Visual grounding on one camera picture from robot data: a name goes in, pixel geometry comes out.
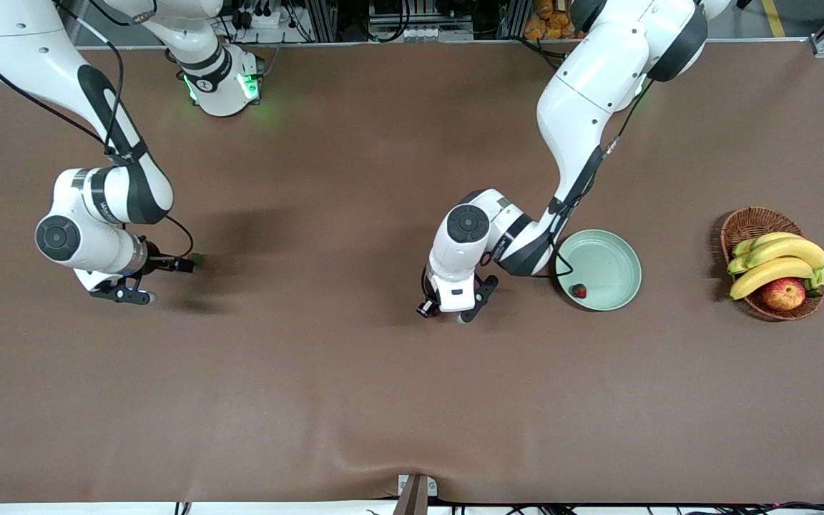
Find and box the table edge clamp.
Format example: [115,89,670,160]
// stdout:
[396,474,439,515]

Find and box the white terminal strip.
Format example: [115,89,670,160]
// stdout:
[368,25,475,42]

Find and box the brown wicker basket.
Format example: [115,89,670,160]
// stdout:
[720,207,824,321]

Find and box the light green round plate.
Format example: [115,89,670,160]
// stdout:
[554,229,643,312]

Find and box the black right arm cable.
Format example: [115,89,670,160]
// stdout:
[0,0,195,260]

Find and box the grey base box green light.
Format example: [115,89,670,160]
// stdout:
[237,56,267,101]

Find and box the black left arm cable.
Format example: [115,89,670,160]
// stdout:
[480,75,656,287]

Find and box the brown table cover cloth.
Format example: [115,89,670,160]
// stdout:
[0,39,824,505]

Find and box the pile of brown bread rolls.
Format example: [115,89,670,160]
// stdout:
[524,0,588,40]

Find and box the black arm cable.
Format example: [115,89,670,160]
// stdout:
[0,0,195,260]
[480,75,656,287]

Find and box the white power strip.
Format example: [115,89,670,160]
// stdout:
[237,6,283,29]

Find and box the red yellow apple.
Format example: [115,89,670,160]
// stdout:
[761,278,807,312]

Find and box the aluminium frame post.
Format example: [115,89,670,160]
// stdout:
[306,0,339,44]
[499,0,533,40]

